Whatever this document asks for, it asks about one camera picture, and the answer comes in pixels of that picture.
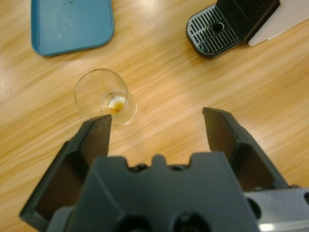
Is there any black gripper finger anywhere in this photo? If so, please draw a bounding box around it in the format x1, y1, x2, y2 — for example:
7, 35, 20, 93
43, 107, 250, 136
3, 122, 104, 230
19, 115, 113, 232
202, 107, 290, 193

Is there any clear drinking glass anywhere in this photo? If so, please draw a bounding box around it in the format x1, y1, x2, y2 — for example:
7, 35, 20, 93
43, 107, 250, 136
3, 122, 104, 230
74, 68, 138, 126

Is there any teal plastic tray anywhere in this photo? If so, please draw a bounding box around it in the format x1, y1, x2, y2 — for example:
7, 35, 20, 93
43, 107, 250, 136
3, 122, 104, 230
30, 0, 114, 58

